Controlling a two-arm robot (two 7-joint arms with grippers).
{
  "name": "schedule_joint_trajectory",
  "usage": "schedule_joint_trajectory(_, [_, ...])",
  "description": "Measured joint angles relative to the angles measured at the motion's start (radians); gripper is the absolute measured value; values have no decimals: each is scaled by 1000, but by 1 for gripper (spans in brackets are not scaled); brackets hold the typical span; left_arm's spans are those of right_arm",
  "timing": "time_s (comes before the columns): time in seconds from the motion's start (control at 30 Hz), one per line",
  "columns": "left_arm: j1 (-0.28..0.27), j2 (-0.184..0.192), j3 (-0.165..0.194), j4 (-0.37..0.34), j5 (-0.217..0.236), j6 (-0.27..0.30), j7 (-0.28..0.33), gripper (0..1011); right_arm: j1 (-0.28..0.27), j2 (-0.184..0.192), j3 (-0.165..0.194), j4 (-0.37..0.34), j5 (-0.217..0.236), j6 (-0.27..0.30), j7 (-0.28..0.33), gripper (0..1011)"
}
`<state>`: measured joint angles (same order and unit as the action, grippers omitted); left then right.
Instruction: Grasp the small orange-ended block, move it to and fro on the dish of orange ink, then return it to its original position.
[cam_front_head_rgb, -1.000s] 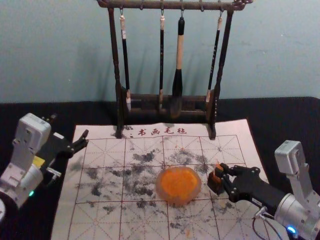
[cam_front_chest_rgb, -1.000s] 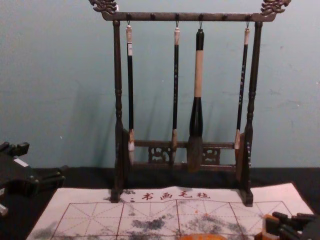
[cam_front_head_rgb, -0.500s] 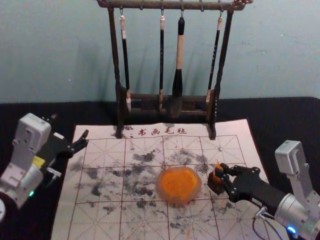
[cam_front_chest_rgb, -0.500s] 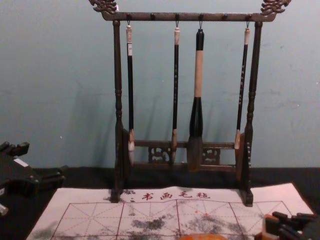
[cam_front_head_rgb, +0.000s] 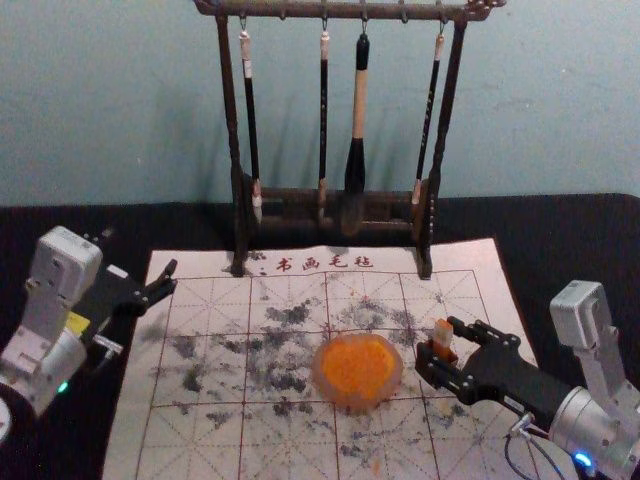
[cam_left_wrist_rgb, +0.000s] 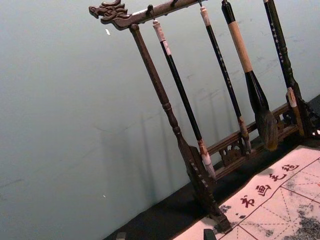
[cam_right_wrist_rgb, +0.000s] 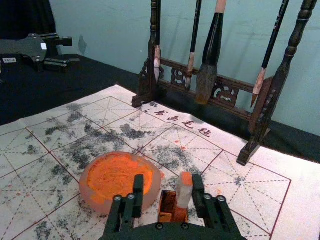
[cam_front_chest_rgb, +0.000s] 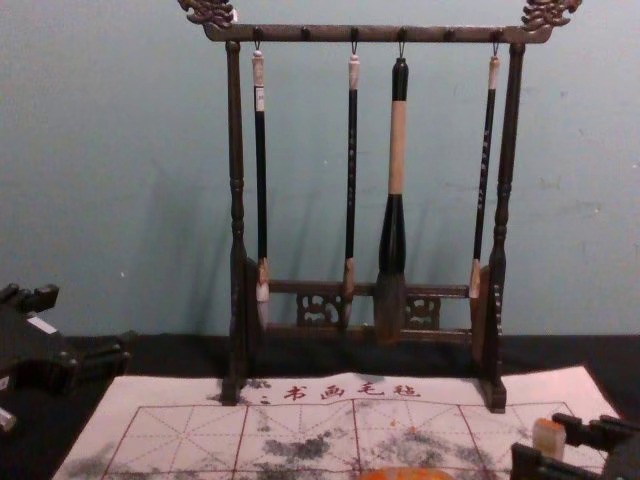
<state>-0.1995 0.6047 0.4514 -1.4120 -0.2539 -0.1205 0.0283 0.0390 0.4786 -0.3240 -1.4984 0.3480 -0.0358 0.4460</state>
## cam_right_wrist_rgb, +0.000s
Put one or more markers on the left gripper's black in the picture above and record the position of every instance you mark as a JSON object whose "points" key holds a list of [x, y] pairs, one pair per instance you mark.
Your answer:
{"points": [[22, 47]]}

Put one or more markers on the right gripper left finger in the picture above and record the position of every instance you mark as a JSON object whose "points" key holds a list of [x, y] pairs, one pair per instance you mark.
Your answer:
{"points": [[138, 197]]}

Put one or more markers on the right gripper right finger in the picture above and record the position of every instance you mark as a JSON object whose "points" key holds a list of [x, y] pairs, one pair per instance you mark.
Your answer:
{"points": [[198, 197]]}

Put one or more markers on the white stone seal, orange end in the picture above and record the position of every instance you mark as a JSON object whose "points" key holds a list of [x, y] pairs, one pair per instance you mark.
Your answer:
{"points": [[184, 195]]}

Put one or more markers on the small orange-stained wooden box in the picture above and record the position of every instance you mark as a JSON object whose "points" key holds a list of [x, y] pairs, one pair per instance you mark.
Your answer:
{"points": [[166, 205]]}

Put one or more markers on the pink dish of orange paste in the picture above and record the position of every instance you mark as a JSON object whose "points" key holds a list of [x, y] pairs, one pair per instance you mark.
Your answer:
{"points": [[112, 175]]}

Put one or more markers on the black table cloth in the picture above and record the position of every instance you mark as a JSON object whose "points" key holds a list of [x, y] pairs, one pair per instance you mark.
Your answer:
{"points": [[50, 87]]}

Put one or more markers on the black hanging fabric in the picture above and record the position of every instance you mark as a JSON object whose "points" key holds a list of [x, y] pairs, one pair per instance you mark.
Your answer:
{"points": [[25, 17]]}

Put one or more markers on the white gridded calligraphy felt mat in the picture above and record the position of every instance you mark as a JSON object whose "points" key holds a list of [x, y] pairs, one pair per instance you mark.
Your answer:
{"points": [[250, 190]]}

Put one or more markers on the thin black brush, white tip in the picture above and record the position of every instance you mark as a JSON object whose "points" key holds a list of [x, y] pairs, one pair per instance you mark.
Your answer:
{"points": [[157, 67]]}

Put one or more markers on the thin black brush, pale ferrule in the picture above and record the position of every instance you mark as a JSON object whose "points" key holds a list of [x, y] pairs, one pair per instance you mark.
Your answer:
{"points": [[192, 47]]}

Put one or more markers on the large black brush, brown bristles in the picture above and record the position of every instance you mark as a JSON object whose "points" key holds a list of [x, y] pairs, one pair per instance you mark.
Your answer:
{"points": [[212, 45]]}

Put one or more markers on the long black brush, pointed tip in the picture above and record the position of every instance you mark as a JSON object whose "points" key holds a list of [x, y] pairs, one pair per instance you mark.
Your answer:
{"points": [[270, 50]]}

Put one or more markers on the dark carved wooden brush rack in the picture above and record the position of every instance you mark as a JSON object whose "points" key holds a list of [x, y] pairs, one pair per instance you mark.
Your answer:
{"points": [[291, 47]]}

